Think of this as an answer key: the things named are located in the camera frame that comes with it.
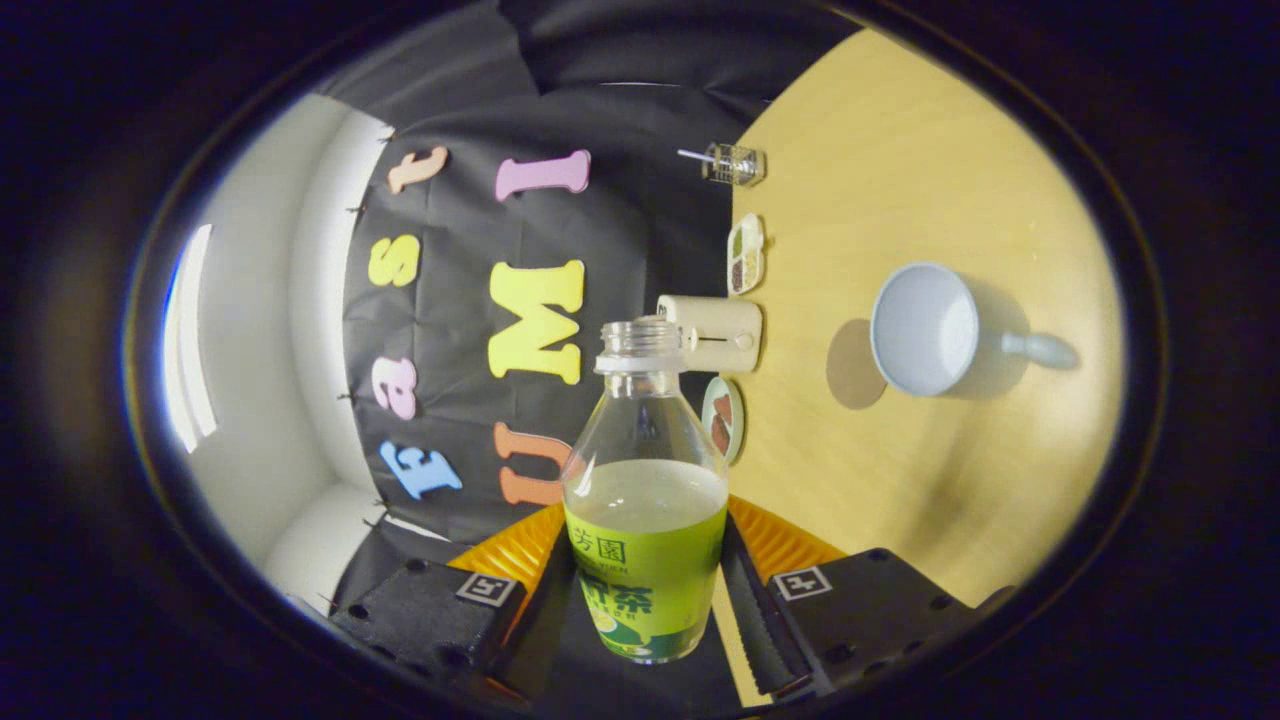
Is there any white divided snack tray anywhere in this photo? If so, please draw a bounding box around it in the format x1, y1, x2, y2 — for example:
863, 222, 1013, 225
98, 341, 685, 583
727, 213, 767, 297

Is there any round brown coaster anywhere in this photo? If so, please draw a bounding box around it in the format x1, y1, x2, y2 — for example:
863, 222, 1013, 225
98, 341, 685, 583
826, 318, 889, 411

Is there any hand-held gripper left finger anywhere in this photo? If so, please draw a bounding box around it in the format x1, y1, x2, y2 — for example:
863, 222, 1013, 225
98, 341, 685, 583
328, 503, 579, 711

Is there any pale green plate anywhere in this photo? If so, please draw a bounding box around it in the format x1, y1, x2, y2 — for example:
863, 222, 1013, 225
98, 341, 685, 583
701, 376, 746, 465

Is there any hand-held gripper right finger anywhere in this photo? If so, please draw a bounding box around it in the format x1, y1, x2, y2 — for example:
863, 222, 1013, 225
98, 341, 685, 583
716, 495, 979, 701

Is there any black backdrop cloth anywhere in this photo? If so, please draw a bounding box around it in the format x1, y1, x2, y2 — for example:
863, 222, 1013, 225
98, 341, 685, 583
318, 0, 863, 713

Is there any wire mesh holder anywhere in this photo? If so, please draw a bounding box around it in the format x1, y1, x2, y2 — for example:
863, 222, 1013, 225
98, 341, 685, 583
702, 143, 767, 188

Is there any wooden table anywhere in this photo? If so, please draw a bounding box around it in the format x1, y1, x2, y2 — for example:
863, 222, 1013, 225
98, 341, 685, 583
712, 28, 1129, 706

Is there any green label juice bottle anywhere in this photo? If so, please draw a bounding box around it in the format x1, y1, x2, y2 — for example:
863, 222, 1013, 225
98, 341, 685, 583
560, 316, 730, 664

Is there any pale grey cup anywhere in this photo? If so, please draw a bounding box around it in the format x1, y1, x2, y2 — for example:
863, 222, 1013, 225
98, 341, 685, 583
870, 262, 1081, 398

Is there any white toaster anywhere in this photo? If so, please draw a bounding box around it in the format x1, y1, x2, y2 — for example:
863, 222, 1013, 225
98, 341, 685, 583
657, 295, 764, 375

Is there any large ceiling light panel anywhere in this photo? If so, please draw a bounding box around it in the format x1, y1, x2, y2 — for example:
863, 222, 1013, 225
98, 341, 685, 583
165, 223, 219, 454

